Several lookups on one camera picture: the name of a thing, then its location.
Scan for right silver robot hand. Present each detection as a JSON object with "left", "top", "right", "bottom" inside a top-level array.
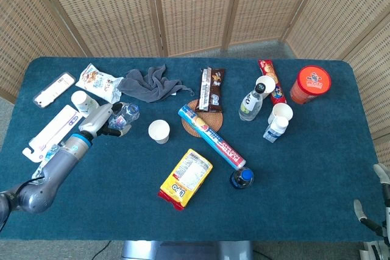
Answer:
[{"left": 353, "top": 163, "right": 390, "bottom": 241}]

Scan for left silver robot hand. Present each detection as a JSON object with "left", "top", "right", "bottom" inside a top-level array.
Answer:
[{"left": 78, "top": 103, "right": 133, "bottom": 139}]

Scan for small clear plastic bottle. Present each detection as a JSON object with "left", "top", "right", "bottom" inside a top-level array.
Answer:
[{"left": 108, "top": 102, "right": 141, "bottom": 132}]

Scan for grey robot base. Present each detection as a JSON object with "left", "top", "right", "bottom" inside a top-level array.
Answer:
[{"left": 121, "top": 241, "right": 254, "bottom": 260}]

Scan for white paper cup green print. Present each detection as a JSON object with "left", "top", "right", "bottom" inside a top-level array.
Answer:
[{"left": 71, "top": 90, "right": 100, "bottom": 118}]

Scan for crumpled blue-label water bottle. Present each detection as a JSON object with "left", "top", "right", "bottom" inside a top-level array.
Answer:
[{"left": 32, "top": 144, "right": 61, "bottom": 179}]

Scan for white paper cup blue print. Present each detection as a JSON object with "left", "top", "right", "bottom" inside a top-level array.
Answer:
[{"left": 147, "top": 119, "right": 171, "bottom": 145}]

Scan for white milk bottle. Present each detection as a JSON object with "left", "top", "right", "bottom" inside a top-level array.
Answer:
[{"left": 263, "top": 116, "right": 289, "bottom": 143}]

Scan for plain white paper cup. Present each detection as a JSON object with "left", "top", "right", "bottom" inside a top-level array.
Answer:
[
  {"left": 268, "top": 102, "right": 294, "bottom": 125},
  {"left": 255, "top": 75, "right": 277, "bottom": 99}
]

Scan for cola bottle blue cap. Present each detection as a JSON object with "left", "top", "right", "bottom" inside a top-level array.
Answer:
[{"left": 229, "top": 167, "right": 255, "bottom": 190}]

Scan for lime soda bottle black cap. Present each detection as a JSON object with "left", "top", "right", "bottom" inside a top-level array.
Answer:
[{"left": 238, "top": 82, "right": 266, "bottom": 122}]

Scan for white biscuit snack bag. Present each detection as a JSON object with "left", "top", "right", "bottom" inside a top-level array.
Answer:
[{"left": 75, "top": 63, "right": 124, "bottom": 105}]

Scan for white black equipment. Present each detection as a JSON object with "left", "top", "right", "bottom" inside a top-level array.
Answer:
[{"left": 358, "top": 240, "right": 390, "bottom": 260}]

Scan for white toothbrush package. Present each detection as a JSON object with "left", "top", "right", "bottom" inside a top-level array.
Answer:
[{"left": 22, "top": 104, "right": 83, "bottom": 163}]

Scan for clear case white contents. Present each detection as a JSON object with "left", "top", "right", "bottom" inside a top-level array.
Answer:
[{"left": 32, "top": 71, "right": 76, "bottom": 108}]

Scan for grey towel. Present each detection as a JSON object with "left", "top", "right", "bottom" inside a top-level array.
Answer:
[{"left": 117, "top": 64, "right": 195, "bottom": 104}]

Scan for teal table cover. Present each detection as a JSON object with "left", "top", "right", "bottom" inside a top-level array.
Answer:
[{"left": 0, "top": 56, "right": 381, "bottom": 241}]

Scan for yellow Lipo biscuit bag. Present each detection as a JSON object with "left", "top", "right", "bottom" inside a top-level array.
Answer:
[{"left": 157, "top": 148, "right": 213, "bottom": 211}]

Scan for round woven rattan coaster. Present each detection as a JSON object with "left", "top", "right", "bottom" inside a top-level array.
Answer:
[{"left": 181, "top": 99, "right": 224, "bottom": 138}]

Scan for brown chocolate snack packet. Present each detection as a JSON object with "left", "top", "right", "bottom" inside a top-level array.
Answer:
[{"left": 194, "top": 67, "right": 226, "bottom": 113}]

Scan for blue plastic wrap box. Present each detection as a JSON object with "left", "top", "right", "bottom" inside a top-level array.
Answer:
[{"left": 177, "top": 104, "right": 247, "bottom": 170}]

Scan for orange canister red lid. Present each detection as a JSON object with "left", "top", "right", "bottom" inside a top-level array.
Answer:
[{"left": 289, "top": 65, "right": 332, "bottom": 105}]

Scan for woven wooden folding screen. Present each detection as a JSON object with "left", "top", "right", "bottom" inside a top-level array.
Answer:
[{"left": 0, "top": 0, "right": 390, "bottom": 169}]

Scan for red biscuit packet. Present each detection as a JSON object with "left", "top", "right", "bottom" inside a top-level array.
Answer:
[{"left": 258, "top": 59, "right": 288, "bottom": 105}]

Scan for black floor cable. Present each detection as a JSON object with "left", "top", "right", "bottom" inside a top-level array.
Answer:
[{"left": 91, "top": 240, "right": 112, "bottom": 260}]

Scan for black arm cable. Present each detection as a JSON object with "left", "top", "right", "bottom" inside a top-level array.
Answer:
[{"left": 0, "top": 176, "right": 44, "bottom": 232}]

